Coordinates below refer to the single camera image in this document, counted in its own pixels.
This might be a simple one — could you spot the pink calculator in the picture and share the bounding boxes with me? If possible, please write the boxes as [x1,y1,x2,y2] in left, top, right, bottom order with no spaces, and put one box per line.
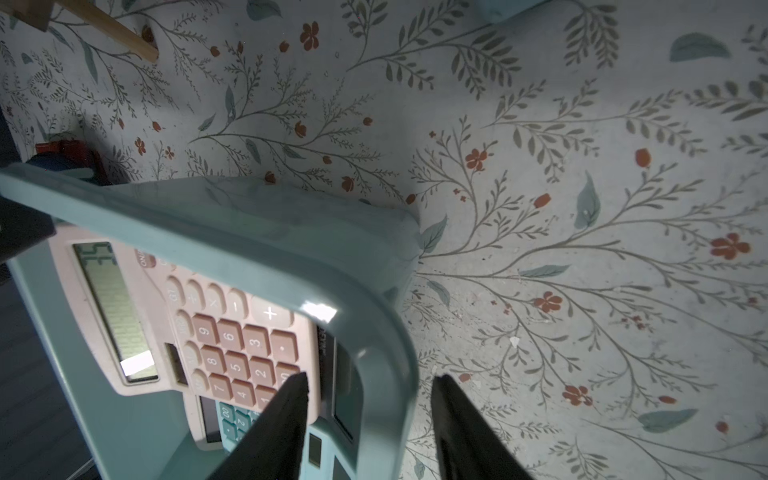
[182,394,223,451]
[49,225,321,423]

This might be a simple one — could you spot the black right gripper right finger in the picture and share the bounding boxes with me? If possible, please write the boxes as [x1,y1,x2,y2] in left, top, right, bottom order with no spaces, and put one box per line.
[431,375,532,480]

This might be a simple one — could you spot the small red notebook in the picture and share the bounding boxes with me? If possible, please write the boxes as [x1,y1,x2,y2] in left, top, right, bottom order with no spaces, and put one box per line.
[34,140,100,168]

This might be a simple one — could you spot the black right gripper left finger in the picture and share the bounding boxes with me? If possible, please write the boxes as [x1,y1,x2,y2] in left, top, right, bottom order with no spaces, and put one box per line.
[208,373,309,480]

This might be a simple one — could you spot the wooden easel stand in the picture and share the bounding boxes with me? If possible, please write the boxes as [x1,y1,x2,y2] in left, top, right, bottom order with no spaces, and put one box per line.
[1,0,159,63]

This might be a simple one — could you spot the teal calculator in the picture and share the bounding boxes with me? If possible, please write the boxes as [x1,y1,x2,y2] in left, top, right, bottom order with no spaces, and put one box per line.
[215,401,259,453]

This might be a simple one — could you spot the mint green storage box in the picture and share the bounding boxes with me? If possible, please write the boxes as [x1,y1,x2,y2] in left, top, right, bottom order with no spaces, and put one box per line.
[1,164,419,479]

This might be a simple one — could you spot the navy blue glasses case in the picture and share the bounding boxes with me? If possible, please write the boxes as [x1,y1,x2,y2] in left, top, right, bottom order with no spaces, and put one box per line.
[27,152,111,186]

